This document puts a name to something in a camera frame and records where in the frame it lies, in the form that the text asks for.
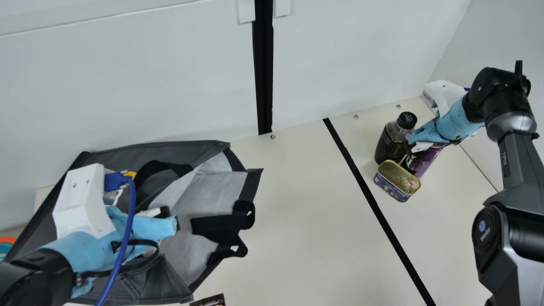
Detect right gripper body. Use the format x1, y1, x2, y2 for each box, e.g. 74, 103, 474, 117
405, 97, 486, 145

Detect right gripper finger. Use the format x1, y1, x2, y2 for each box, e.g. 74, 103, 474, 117
403, 142, 435, 167

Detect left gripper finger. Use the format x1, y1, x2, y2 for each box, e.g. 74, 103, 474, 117
135, 206, 172, 218

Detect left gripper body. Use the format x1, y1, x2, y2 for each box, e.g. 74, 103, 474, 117
40, 206, 178, 299

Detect purple can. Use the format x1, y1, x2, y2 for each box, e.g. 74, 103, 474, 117
408, 143, 447, 179

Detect dark grey bag with straps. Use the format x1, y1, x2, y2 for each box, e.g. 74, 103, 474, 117
4, 140, 264, 306

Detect dark coffee bottle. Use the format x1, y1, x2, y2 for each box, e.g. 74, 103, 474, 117
374, 111, 418, 165

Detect rectangular tin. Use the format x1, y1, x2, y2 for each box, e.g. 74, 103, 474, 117
373, 159, 422, 203

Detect black strip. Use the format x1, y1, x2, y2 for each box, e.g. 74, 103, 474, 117
322, 118, 437, 306

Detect blue cable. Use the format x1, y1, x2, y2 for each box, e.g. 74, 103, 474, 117
94, 171, 137, 306

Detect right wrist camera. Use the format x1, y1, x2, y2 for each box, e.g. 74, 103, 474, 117
420, 79, 468, 117

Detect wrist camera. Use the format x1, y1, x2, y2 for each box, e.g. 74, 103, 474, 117
52, 163, 125, 239
420, 79, 468, 117

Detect thin black cable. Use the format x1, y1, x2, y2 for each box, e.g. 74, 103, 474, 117
76, 239, 161, 281

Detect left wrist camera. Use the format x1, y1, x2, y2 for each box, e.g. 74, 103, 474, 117
52, 163, 125, 239

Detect black post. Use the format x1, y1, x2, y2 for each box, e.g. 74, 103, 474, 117
252, 0, 275, 136

